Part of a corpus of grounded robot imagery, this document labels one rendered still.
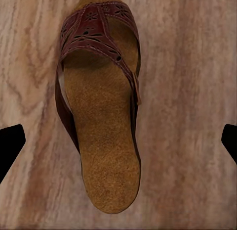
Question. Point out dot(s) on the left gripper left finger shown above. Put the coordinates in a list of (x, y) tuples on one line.
[(12, 140)]

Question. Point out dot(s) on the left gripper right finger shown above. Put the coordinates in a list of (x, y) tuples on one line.
[(229, 140)]

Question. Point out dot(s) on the sandal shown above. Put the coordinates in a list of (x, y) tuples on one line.
[(101, 60)]

